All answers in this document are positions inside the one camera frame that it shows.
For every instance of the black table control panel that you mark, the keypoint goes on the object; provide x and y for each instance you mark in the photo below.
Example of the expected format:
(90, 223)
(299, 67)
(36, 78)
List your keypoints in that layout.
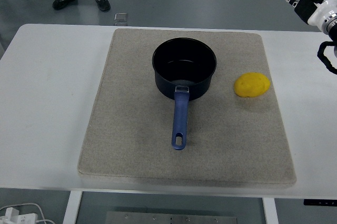
(319, 202)

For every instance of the white power strip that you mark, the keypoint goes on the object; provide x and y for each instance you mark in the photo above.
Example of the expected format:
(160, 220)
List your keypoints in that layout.
(18, 217)

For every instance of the beige felt mat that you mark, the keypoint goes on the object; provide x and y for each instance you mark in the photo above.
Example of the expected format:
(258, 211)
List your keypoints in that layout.
(131, 129)

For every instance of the yellow potato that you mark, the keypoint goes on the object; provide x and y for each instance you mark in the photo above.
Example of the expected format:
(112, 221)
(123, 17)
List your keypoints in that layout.
(252, 85)

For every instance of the white table leg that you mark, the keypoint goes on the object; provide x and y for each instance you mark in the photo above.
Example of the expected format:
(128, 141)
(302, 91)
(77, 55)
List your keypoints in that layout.
(270, 212)
(71, 208)

